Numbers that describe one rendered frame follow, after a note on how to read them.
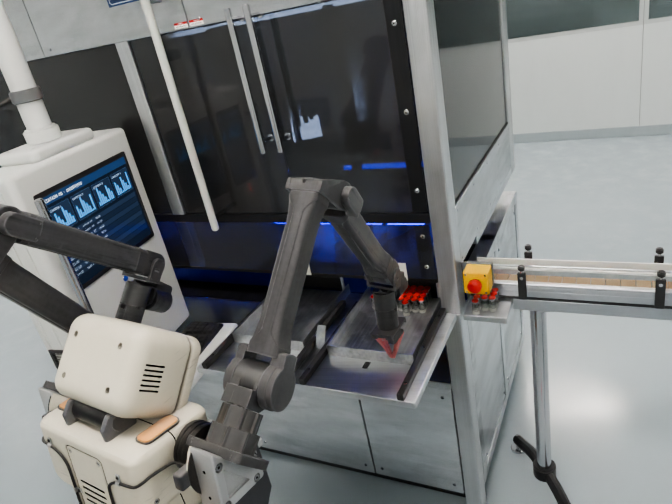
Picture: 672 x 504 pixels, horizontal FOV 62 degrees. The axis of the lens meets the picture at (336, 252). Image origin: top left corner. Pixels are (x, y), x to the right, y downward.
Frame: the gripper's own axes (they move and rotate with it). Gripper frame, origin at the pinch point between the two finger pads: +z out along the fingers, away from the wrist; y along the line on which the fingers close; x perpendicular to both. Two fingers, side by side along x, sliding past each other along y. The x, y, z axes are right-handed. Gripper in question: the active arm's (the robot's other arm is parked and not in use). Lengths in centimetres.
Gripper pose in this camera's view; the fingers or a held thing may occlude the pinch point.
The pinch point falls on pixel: (392, 355)
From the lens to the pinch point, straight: 153.7
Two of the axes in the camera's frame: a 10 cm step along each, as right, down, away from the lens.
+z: 1.6, 9.2, 3.5
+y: 4.3, -3.8, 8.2
